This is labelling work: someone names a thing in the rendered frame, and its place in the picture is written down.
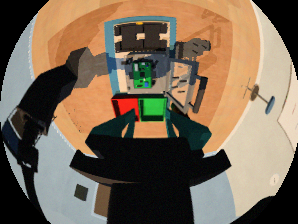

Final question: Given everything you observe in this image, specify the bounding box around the green bin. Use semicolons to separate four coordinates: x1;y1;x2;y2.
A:
138;95;167;122

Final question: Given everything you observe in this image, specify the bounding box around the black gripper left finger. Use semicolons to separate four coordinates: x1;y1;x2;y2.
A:
89;108;136;137

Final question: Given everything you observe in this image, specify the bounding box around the green circuit board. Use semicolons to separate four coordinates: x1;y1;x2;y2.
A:
133;62;151;88

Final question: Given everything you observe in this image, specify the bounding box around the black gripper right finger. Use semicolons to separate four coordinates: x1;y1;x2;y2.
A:
165;108;212;150

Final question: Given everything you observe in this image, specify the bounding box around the red open box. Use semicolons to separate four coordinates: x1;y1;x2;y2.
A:
111;95;140;122

